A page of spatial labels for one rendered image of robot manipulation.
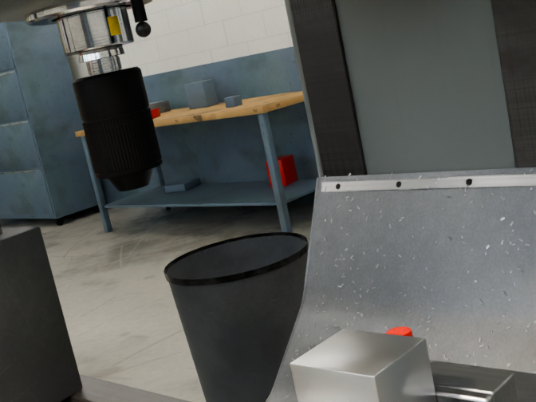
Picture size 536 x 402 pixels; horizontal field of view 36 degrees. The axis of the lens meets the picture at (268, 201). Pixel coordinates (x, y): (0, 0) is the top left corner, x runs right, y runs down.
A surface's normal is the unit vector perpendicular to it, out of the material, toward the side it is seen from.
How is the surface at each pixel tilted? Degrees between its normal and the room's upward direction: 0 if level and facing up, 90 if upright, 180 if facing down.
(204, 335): 94
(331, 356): 0
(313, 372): 90
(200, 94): 90
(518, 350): 46
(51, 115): 90
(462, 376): 0
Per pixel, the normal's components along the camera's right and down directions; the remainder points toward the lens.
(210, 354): -0.58, 0.33
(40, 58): 0.71, -0.01
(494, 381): -0.20, -0.96
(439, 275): -0.69, -0.19
